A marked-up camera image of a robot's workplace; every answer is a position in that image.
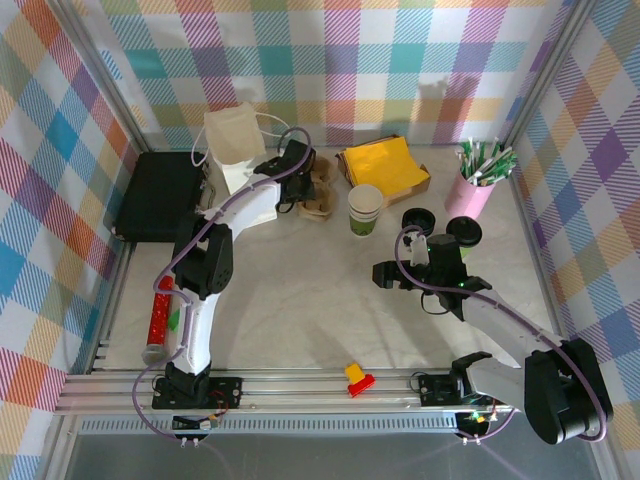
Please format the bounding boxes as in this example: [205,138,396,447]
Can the white printed paper bag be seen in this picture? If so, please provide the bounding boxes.
[191,102,292,199]

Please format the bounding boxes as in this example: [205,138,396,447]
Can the red glitter tube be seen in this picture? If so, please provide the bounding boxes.
[141,276,177,365]

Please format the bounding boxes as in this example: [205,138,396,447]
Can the black cup lid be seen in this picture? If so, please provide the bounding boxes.
[446,215,485,247]

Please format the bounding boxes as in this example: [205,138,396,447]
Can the aluminium frame rail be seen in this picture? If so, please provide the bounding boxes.
[54,368,526,416]

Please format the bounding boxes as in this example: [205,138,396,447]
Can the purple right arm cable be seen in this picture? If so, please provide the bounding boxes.
[396,224,614,444]

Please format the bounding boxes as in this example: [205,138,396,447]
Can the brown cardboard cup carrier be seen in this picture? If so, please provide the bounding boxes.
[297,154,344,221]

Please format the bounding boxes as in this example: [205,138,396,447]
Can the black carrying case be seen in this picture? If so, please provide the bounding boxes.
[113,151,217,246]

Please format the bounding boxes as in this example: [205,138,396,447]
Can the grey slotted cable duct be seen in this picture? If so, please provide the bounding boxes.
[79,417,461,434]

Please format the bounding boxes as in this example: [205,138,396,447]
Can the yellow napkins in box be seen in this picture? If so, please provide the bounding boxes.
[335,133,433,207]

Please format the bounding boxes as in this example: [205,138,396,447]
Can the small power connector board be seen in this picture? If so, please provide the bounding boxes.
[172,413,221,432]
[457,410,494,427]

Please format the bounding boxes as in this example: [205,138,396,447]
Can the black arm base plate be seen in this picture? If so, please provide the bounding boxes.
[418,373,511,407]
[152,374,245,411]

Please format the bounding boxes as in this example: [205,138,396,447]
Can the red toy block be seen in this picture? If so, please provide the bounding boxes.
[347,374,376,399]

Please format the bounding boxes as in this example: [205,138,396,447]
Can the pink straw holder cup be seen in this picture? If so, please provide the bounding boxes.
[444,169,497,222]

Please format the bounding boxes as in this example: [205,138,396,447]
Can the stacked green paper cups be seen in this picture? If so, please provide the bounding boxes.
[347,183,385,238]

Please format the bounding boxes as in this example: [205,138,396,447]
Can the aluminium frame post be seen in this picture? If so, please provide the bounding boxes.
[49,0,154,154]
[499,0,599,149]

